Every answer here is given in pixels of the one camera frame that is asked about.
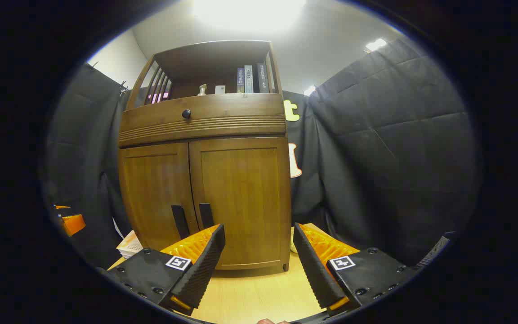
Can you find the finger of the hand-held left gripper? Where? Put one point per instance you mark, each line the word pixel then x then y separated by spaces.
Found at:
pixel 73 223
pixel 61 207

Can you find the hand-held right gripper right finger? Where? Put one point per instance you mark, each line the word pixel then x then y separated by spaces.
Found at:
pixel 310 261

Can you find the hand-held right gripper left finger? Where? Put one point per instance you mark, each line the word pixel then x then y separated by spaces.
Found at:
pixel 207 256

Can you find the wooden shoe cabinet door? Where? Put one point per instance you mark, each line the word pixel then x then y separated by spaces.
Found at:
pixel 155 189
pixel 245 189

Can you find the wooden double-door shoe cabinet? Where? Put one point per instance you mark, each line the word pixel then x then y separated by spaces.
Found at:
pixel 205 130

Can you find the yellow round sponge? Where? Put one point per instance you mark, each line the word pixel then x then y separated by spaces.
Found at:
pixel 292 247

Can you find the stack of books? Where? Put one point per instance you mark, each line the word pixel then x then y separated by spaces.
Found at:
pixel 129 245

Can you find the black backdrop cloth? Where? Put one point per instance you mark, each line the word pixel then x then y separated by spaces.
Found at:
pixel 389 148

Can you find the black drawer knob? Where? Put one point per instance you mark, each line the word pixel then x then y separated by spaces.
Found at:
pixel 186 114

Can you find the small white box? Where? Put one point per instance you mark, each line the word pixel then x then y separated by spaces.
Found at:
pixel 220 89

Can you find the blue book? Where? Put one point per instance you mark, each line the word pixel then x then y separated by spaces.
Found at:
pixel 240 80

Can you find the grey book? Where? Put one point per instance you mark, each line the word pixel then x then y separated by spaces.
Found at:
pixel 248 79

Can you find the dark book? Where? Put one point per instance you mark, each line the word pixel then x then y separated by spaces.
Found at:
pixel 263 78

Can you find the small ceiling light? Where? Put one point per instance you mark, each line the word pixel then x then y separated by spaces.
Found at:
pixel 376 44

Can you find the ceiling light panel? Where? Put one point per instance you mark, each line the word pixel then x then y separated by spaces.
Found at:
pixel 247 13

